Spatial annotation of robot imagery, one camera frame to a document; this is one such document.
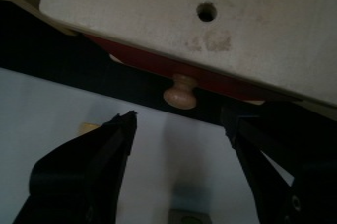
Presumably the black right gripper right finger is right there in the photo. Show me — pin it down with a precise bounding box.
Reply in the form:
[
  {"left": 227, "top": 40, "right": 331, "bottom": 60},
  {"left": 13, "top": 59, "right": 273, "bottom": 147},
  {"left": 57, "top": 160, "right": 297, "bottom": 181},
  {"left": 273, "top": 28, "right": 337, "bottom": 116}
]
[{"left": 220, "top": 99, "right": 337, "bottom": 224}]

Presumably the white cutting board mat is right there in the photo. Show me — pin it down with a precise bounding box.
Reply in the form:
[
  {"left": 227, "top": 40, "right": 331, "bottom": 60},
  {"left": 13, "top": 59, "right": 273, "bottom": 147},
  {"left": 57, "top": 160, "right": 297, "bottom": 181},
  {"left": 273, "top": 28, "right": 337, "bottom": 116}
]
[{"left": 0, "top": 67, "right": 296, "bottom": 224}]

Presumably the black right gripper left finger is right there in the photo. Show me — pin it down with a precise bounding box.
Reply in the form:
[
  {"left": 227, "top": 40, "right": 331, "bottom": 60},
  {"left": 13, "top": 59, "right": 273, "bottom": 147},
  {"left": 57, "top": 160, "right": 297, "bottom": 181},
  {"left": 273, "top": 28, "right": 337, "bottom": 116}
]
[{"left": 12, "top": 110, "right": 139, "bottom": 224}]

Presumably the orange toy piece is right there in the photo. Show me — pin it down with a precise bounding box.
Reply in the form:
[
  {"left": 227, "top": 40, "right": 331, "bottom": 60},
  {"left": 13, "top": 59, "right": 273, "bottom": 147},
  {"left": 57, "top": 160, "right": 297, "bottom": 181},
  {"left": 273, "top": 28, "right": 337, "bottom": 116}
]
[{"left": 77, "top": 121, "right": 105, "bottom": 136}]

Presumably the red drawer with wooden knob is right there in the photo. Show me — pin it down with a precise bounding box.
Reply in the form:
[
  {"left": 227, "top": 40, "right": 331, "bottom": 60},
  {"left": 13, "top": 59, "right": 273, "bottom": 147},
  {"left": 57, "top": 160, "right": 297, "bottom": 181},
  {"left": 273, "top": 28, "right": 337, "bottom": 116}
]
[{"left": 84, "top": 33, "right": 305, "bottom": 111}]

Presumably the wooden drawer box housing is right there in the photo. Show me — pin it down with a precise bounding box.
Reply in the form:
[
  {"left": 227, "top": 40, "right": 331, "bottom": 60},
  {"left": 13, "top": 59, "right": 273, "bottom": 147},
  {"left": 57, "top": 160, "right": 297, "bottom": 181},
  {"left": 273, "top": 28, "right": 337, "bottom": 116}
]
[{"left": 0, "top": 0, "right": 337, "bottom": 122}]

